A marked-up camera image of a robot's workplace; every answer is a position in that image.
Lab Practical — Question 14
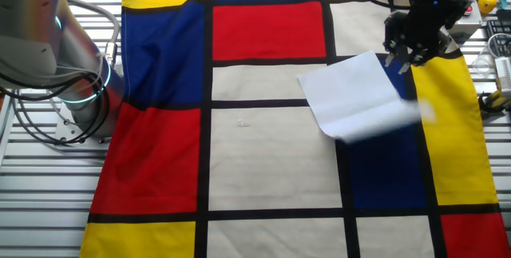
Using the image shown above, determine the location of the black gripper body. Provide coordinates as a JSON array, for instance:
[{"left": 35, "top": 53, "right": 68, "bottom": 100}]
[{"left": 398, "top": 0, "right": 466, "bottom": 51}]

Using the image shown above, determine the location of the white power adapter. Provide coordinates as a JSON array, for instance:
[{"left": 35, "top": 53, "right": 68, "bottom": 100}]
[{"left": 493, "top": 56, "right": 511, "bottom": 99}]

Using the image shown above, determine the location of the thick grey cable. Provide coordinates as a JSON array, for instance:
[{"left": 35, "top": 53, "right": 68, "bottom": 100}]
[{"left": 65, "top": 0, "right": 121, "bottom": 67}]

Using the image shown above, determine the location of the black base cable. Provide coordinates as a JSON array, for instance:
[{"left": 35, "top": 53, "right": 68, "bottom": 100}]
[{"left": 0, "top": 69, "right": 113, "bottom": 146}]

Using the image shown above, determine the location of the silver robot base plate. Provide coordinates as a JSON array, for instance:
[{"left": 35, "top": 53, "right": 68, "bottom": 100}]
[{"left": 53, "top": 108, "right": 115, "bottom": 151}]

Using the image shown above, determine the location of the colour block tablecloth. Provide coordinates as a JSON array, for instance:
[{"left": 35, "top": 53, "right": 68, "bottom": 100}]
[{"left": 78, "top": 0, "right": 511, "bottom": 258}]

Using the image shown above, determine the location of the white paper sheet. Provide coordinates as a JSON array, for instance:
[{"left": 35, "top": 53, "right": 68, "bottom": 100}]
[{"left": 297, "top": 50, "right": 436, "bottom": 144}]

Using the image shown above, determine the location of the red button box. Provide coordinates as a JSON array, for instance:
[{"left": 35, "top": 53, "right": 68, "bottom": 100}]
[{"left": 446, "top": 4, "right": 484, "bottom": 44}]

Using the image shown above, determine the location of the black keyboard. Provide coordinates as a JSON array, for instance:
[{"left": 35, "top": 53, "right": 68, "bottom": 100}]
[{"left": 485, "top": 8, "right": 511, "bottom": 58}]

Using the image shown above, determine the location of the yellow black clamp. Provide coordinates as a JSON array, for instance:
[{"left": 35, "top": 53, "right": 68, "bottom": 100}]
[{"left": 477, "top": 88, "right": 511, "bottom": 119}]

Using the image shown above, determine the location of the clear plastic cup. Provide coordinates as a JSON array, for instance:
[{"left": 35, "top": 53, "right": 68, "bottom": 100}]
[{"left": 470, "top": 33, "right": 511, "bottom": 77}]

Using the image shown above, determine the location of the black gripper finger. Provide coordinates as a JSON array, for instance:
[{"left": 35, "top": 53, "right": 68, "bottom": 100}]
[
  {"left": 398, "top": 48, "right": 440, "bottom": 75},
  {"left": 382, "top": 10, "right": 408, "bottom": 67}
]

